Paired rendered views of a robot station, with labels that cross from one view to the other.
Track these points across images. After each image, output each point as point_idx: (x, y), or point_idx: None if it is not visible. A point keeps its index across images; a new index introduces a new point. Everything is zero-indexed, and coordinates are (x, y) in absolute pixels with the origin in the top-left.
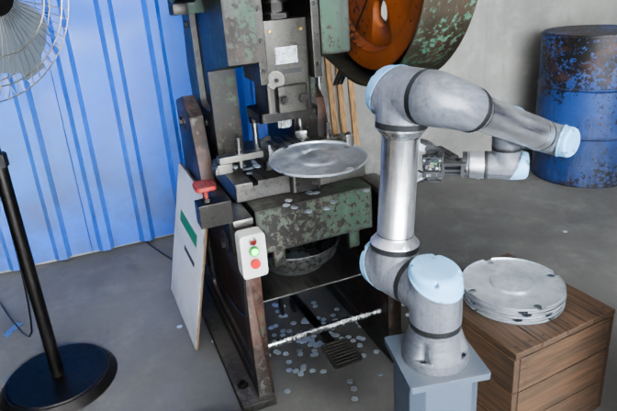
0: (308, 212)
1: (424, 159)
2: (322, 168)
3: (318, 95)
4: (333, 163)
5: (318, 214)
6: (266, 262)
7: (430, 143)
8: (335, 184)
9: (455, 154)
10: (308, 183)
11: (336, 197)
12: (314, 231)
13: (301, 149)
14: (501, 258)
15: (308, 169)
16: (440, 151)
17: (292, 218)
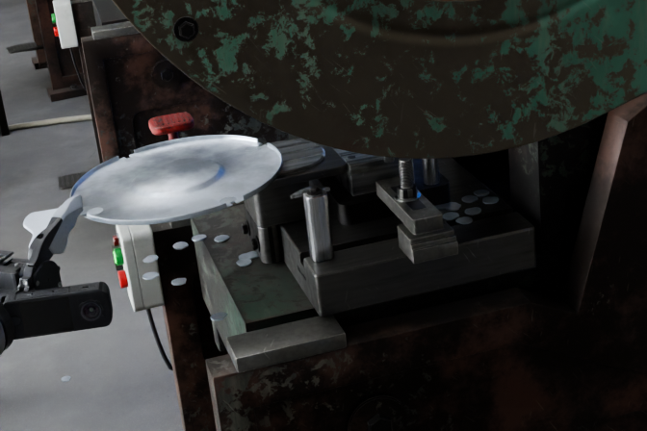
0: (143, 259)
1: (10, 261)
2: (118, 187)
3: (625, 113)
4: (134, 194)
5: (220, 299)
6: (130, 291)
7: (32, 243)
8: (279, 282)
9: (11, 300)
10: (253, 238)
11: (226, 292)
12: (223, 329)
13: (246, 159)
14: None
15: (124, 176)
16: (11, 269)
17: (208, 272)
